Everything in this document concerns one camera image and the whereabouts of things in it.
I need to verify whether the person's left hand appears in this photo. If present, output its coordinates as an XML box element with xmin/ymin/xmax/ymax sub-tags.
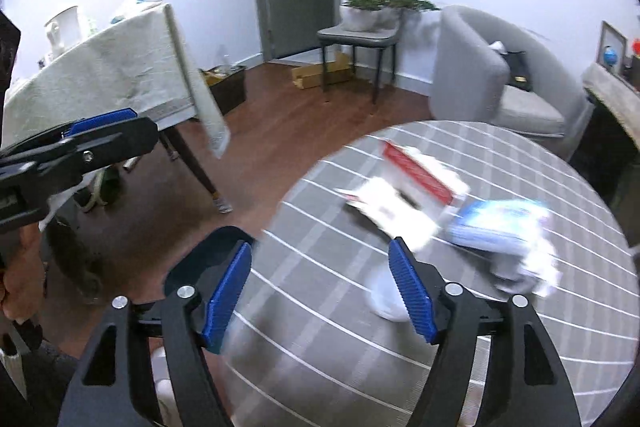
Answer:
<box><xmin>1</xmin><ymin>223</ymin><xmax>46</xmax><ymax>323</ymax></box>

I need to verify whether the grey checked round tablecloth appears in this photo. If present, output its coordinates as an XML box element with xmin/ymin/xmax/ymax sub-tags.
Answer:
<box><xmin>219</xmin><ymin>119</ymin><xmax>633</xmax><ymax>427</ymax></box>

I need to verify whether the white red cardboard box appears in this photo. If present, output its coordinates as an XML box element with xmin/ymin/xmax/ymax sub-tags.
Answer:
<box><xmin>337</xmin><ymin>140</ymin><xmax>471</xmax><ymax>254</ymax></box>

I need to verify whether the small blue globe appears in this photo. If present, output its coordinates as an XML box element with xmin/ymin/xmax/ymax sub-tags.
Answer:
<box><xmin>602</xmin><ymin>46</ymin><xmax>618</xmax><ymax>70</ymax></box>

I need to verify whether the white round lid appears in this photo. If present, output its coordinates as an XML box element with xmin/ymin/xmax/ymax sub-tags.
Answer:
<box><xmin>367</xmin><ymin>265</ymin><xmax>409</xmax><ymax>323</ymax></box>

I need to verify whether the picture frame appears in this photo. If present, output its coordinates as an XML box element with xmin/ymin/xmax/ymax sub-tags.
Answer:
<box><xmin>597</xmin><ymin>20</ymin><xmax>627</xmax><ymax>76</ymax></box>

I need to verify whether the black storage box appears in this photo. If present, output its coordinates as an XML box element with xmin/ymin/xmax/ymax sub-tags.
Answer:
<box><xmin>200</xmin><ymin>65</ymin><xmax>246</xmax><ymax>115</ymax></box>

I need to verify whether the grey dining chair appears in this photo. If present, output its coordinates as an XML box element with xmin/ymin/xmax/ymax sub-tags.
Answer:
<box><xmin>317</xmin><ymin>0</ymin><xmax>402</xmax><ymax>104</ymax></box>

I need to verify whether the white paper ball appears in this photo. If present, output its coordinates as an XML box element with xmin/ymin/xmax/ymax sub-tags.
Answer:
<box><xmin>490</xmin><ymin>229</ymin><xmax>562</xmax><ymax>298</ymax></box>

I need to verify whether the potted green plant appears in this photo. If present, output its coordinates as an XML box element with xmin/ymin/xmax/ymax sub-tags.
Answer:
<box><xmin>340</xmin><ymin>0</ymin><xmax>439</xmax><ymax>32</ymax></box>

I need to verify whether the beige fringed sideboard cloth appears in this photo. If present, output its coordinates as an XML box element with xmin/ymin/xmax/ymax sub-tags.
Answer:
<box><xmin>582</xmin><ymin>63</ymin><xmax>640</xmax><ymax>148</ymax></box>

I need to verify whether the beige patterned tablecloth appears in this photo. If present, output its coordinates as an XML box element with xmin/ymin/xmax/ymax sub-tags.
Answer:
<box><xmin>1</xmin><ymin>3</ymin><xmax>231</xmax><ymax>158</ymax></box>

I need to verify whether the teal trash bin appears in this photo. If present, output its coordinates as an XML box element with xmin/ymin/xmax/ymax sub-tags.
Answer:
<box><xmin>164</xmin><ymin>227</ymin><xmax>256</xmax><ymax>306</ymax></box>

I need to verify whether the white kettle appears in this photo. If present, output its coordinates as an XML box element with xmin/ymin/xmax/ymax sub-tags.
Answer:
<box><xmin>44</xmin><ymin>5</ymin><xmax>81</xmax><ymax>58</ymax></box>

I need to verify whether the grey armchair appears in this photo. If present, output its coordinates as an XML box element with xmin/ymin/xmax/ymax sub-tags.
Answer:
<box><xmin>430</xmin><ymin>5</ymin><xmax>593</xmax><ymax>160</ymax></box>

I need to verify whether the cardboard box on floor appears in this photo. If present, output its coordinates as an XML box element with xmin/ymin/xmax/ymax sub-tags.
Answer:
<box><xmin>292</xmin><ymin>52</ymin><xmax>352</xmax><ymax>90</ymax></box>

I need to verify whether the blue white tissue pack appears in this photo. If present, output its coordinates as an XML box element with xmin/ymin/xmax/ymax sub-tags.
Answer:
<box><xmin>446</xmin><ymin>199</ymin><xmax>551</xmax><ymax>257</ymax></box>

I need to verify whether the black handbag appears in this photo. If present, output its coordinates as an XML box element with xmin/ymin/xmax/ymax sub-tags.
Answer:
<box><xmin>489</xmin><ymin>41</ymin><xmax>533</xmax><ymax>92</ymax></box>

